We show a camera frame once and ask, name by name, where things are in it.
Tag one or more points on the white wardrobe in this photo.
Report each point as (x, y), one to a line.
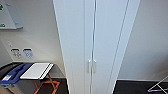
(131, 40)

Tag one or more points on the white wall sign blue icon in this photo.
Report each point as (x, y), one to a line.
(28, 52)

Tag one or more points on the black stand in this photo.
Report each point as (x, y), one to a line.
(5, 66)

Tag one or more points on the white wall sign dark icon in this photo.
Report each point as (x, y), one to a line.
(15, 53)

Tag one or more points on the white wardrobe door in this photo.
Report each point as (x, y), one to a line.
(73, 36)
(108, 36)

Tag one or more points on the white wall switch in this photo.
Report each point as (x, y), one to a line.
(9, 43)

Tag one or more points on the white wall box green print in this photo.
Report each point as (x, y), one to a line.
(8, 16)

